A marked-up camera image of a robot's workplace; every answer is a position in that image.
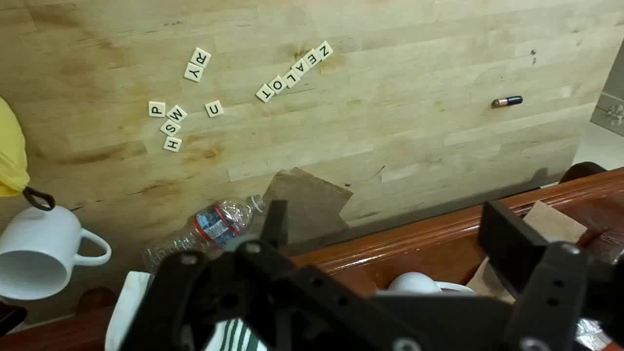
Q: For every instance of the cream letter tile A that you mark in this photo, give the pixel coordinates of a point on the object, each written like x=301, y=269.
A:
x=299, y=67

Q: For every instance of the cream letter tile Z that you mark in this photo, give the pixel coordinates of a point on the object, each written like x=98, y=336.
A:
x=322, y=49

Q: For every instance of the cream letter tile L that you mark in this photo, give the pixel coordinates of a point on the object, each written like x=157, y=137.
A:
x=289, y=74

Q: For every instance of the yellow cloth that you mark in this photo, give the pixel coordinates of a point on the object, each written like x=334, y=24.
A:
x=10, y=152

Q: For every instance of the brown paper sheet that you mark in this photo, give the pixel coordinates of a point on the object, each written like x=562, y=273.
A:
x=552, y=224
x=313, y=197

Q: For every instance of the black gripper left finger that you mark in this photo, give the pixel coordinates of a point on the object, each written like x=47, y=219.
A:
x=196, y=304

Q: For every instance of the cream letter tile U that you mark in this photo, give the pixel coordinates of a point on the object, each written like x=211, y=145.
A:
x=213, y=107

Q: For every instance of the small dark marker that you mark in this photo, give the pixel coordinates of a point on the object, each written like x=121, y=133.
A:
x=508, y=100

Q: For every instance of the cream letter tile E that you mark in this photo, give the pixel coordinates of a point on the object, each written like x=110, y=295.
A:
x=311, y=59

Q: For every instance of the cream letter tile P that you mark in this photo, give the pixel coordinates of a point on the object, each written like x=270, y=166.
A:
x=157, y=109

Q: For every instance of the clear bottle red blue label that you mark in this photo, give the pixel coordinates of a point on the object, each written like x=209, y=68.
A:
x=217, y=224

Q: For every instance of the cream letter tile W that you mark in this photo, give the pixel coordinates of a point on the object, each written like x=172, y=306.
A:
x=176, y=113

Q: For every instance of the reddish brown wooden table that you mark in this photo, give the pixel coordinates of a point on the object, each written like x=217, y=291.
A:
x=422, y=240

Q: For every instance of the cream letter tile H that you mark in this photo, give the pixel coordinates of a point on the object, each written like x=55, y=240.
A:
x=172, y=143

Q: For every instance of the green white striped cloth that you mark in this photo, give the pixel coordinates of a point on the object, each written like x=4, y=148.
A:
x=235, y=338

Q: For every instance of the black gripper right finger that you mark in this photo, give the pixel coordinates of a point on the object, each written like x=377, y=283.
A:
x=552, y=285

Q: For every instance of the cream letter tile O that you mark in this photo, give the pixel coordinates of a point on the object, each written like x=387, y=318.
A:
x=277, y=84

